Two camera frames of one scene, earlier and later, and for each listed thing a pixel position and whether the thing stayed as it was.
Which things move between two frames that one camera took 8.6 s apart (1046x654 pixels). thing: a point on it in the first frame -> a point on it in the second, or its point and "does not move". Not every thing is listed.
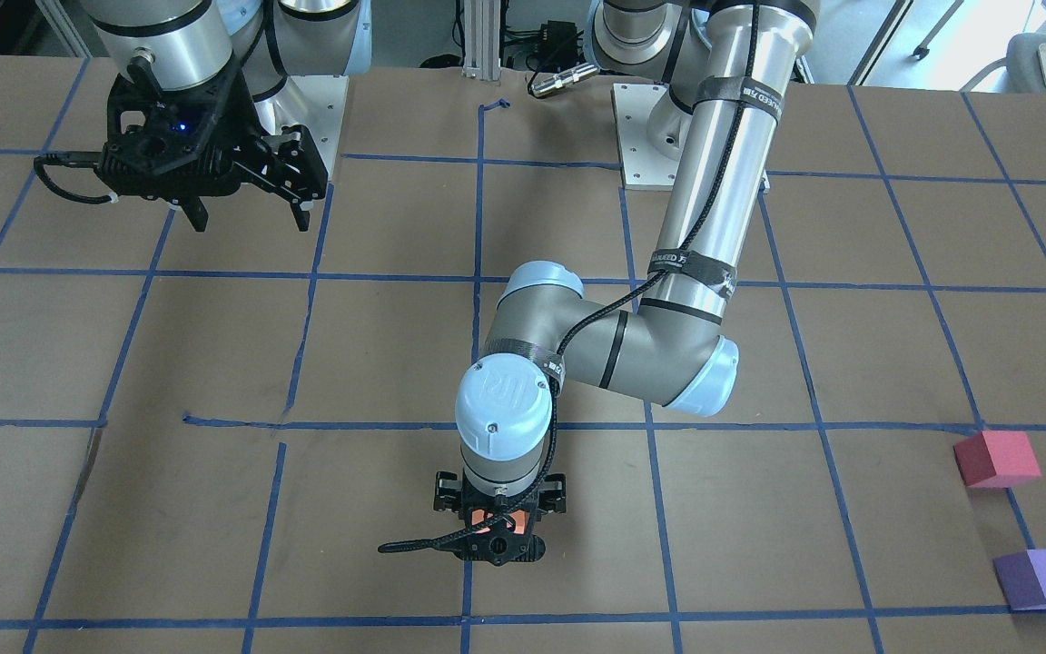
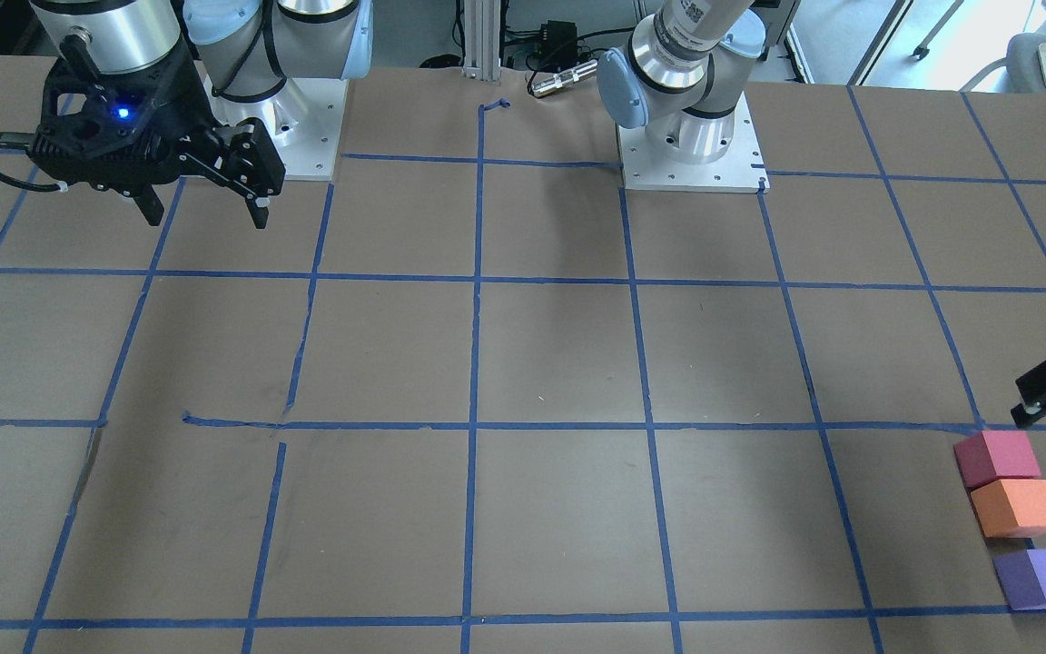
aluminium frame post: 482,24 does not move
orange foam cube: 518,516 -> 1018,508
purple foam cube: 1043,579 does not move
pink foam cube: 996,459 does not move
